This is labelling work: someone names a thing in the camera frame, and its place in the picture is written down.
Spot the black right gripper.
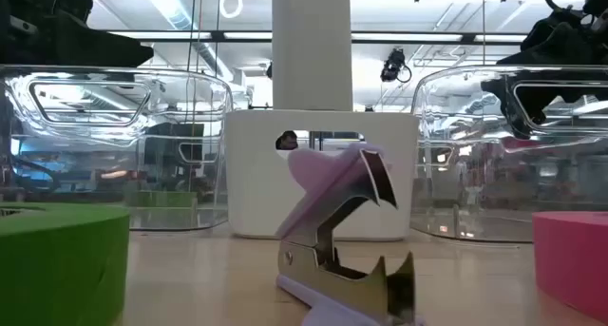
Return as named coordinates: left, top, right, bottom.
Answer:
left=480, top=0, right=608, bottom=141

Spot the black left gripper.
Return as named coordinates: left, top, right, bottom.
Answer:
left=0, top=0, right=155, bottom=68

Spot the red tape roll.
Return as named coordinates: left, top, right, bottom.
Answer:
left=532, top=210, right=608, bottom=323

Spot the large green tape roll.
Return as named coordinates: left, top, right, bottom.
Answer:
left=0, top=201, right=131, bottom=326

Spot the purple stapler remover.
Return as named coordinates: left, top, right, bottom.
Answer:
left=274, top=142, right=427, bottom=326

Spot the clear plastic bin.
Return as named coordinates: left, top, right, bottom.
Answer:
left=0, top=63, right=235, bottom=232
left=409, top=63, right=608, bottom=244

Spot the black ceiling track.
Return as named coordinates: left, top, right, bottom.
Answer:
left=92, top=29, right=529, bottom=46

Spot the white plastic bin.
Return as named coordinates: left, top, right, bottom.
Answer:
left=224, top=108, right=420, bottom=241

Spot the person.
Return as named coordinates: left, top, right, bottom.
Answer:
left=275, top=130, right=300, bottom=151

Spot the white hanging ring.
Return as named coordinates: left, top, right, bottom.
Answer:
left=218, top=0, right=244, bottom=20

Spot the black ceiling camera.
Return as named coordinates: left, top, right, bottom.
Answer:
left=379, top=48, right=413, bottom=84

